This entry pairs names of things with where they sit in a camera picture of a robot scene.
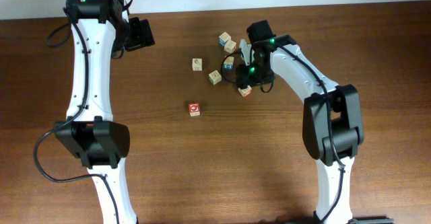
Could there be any red letter wooden block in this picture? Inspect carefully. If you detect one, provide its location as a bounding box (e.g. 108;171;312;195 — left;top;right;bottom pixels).
224;40;237;54

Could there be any snail picture wooden block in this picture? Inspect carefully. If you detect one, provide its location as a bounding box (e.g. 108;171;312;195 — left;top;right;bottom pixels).
238;85;253;98

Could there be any green R wooden block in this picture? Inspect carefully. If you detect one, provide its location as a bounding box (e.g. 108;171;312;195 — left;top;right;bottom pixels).
209;70;222;85

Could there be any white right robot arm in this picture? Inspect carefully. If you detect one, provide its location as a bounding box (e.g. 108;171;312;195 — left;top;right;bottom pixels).
235;20;364;223

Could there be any blue L wooden block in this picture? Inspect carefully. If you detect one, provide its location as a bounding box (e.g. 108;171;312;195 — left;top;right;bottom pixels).
218;32;232;47

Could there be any carrot picture wooden block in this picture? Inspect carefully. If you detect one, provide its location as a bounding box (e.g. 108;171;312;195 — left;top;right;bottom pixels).
192;59;203;71

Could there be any blue 5 wooden block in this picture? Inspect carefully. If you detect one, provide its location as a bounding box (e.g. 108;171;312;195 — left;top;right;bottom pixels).
222;56;234;71

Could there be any red Q wooden block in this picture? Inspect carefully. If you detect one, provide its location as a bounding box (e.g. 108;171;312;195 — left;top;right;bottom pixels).
189;103;200;116

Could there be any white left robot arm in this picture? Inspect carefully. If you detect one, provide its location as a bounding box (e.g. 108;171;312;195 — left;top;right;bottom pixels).
53;0;155;223

